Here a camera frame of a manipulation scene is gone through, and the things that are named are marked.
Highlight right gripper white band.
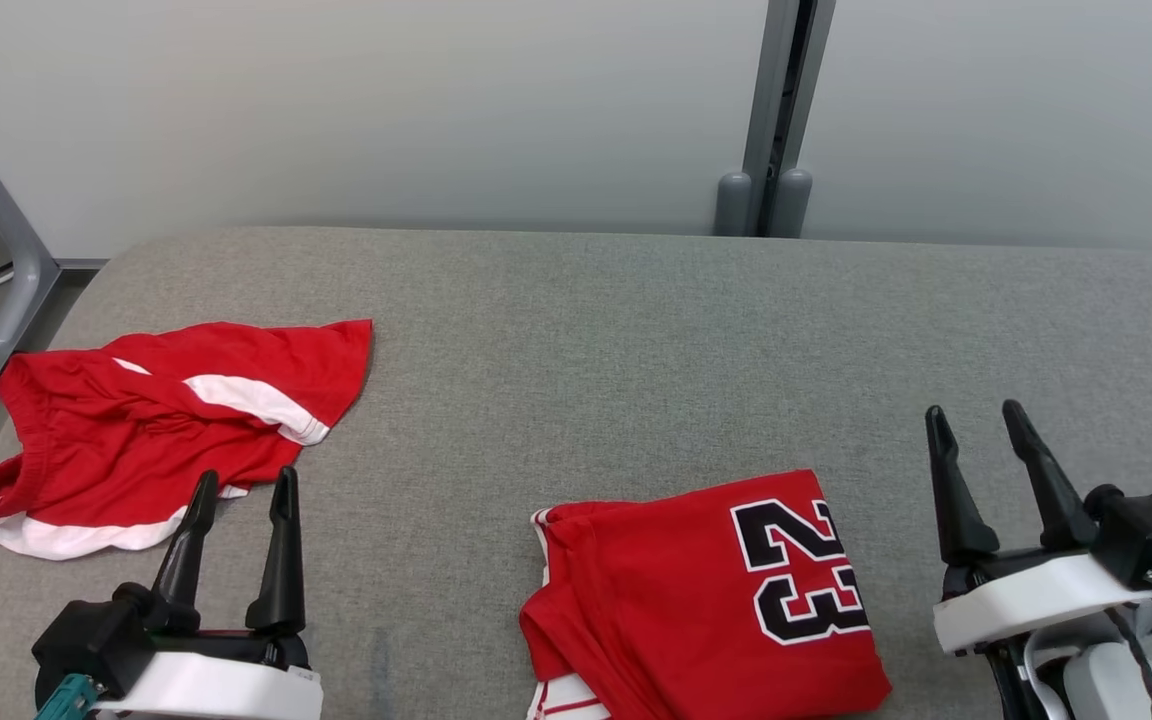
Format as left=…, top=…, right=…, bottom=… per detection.
left=924, top=400, right=1152, bottom=657

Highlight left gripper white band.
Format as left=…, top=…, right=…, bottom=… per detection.
left=96, top=465, right=325, bottom=720

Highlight red shorts with white hem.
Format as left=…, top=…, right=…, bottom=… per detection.
left=0, top=318, right=375, bottom=561

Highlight red jersey with white sleeves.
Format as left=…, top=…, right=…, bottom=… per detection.
left=519, top=468, right=894, bottom=720

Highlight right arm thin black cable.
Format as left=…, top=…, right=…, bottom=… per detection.
left=1106, top=605, right=1152, bottom=720

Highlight left arm teal plug cable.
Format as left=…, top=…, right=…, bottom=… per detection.
left=34, top=672, right=105, bottom=720

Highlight grey rounded post foot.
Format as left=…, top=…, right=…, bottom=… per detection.
left=771, top=168, right=814, bottom=239
left=714, top=172, right=755, bottom=237

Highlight grey metal partition post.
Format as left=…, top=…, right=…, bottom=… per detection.
left=741, top=0, right=837, bottom=238

